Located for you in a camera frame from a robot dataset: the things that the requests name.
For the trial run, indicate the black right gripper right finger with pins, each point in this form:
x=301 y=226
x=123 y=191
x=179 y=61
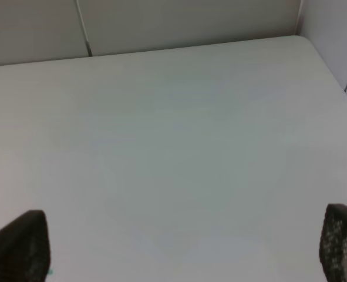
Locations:
x=333 y=243

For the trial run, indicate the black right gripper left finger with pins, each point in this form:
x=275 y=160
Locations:
x=25 y=248

